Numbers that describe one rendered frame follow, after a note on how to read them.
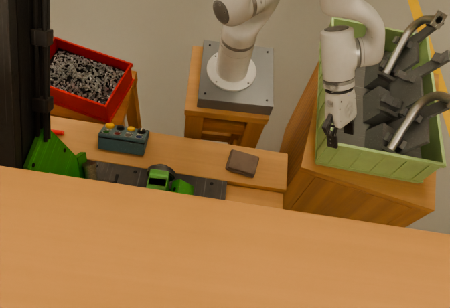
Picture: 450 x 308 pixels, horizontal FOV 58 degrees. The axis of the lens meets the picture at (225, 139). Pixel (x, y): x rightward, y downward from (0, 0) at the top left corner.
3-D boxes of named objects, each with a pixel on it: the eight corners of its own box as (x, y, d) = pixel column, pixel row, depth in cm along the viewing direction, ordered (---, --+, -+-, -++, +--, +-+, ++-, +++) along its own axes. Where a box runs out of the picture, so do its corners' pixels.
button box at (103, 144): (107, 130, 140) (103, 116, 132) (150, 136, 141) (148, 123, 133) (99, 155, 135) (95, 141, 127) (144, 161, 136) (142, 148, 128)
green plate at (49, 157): (57, 163, 113) (12, 122, 95) (84, 164, 111) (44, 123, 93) (43, 201, 107) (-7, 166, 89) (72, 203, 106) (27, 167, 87)
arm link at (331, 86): (343, 85, 103) (344, 96, 105) (360, 73, 108) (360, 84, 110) (315, 81, 109) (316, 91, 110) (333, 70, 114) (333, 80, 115)
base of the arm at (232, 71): (205, 49, 157) (209, 15, 140) (254, 52, 159) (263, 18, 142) (206, 90, 148) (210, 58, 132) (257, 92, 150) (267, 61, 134)
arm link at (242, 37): (213, 34, 136) (220, -23, 115) (252, 11, 143) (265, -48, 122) (237, 57, 133) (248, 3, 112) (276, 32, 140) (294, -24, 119)
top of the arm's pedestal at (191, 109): (191, 51, 169) (192, 45, 165) (267, 60, 171) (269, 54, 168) (184, 115, 153) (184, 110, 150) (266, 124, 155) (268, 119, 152)
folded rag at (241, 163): (224, 169, 134) (225, 166, 132) (231, 150, 138) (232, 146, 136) (253, 179, 134) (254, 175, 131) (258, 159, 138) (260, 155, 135)
